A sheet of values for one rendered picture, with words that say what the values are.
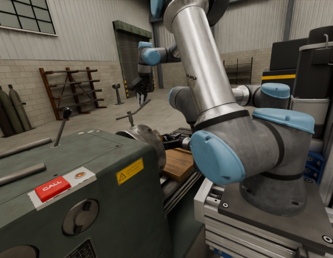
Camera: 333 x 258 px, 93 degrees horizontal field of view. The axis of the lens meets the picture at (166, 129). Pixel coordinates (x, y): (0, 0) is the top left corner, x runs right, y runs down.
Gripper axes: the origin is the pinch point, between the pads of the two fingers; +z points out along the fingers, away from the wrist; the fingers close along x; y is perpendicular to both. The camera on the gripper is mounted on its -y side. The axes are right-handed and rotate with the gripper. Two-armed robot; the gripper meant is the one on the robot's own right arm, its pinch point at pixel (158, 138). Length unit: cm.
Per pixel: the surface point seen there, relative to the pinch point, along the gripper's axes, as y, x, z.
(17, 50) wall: 66, 159, 715
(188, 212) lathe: 1, -54, -20
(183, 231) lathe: -13, -54, -26
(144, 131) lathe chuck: -19.9, 13.7, -10.9
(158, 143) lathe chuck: -17.6, 7.7, -17.2
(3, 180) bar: -72, 18, -13
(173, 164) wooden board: 3.6, -19.8, -8.5
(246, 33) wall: 1344, 256, 325
